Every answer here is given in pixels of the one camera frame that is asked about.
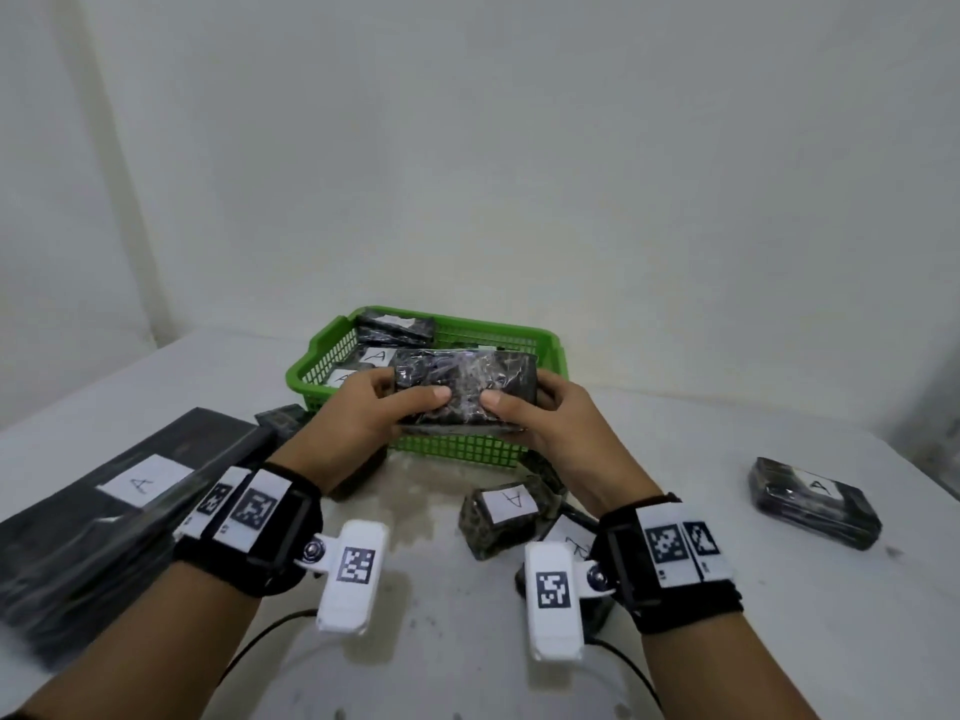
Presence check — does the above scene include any person's right hand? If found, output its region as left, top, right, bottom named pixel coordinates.
left=479, top=369, right=661, bottom=518

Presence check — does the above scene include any black packet labelled B near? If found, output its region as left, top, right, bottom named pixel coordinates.
left=584, top=638, right=661, bottom=706

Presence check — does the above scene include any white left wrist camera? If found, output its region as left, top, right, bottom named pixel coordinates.
left=293, top=520, right=391, bottom=637

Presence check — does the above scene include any black wristband with markers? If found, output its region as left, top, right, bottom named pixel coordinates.
left=592, top=492, right=745, bottom=635
left=173, top=462, right=324, bottom=597

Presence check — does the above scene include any black left camera cable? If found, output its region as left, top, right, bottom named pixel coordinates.
left=217, top=608, right=320, bottom=683

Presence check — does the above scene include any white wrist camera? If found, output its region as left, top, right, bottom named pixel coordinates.
left=293, top=520, right=391, bottom=637
left=523, top=541, right=616, bottom=662

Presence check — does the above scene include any person's left hand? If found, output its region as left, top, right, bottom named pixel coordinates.
left=273, top=366, right=453, bottom=494

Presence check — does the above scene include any black left wristband with markers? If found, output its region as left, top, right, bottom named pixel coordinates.
left=173, top=462, right=324, bottom=597

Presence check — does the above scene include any black right wristband with markers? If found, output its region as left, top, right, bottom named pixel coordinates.
left=592, top=492, right=745, bottom=635

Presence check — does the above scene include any green plastic mesh basket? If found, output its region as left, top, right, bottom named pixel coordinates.
left=284, top=305, right=569, bottom=470

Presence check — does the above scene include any person's left forearm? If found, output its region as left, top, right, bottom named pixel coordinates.
left=14, top=561, right=264, bottom=720

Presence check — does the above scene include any small marbled packet labelled A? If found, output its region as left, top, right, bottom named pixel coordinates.
left=458, top=475, right=564, bottom=562

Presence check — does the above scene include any pile of black packets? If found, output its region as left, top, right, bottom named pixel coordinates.
left=0, top=404, right=616, bottom=668

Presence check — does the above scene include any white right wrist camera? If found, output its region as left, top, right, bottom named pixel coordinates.
left=523, top=541, right=616, bottom=662

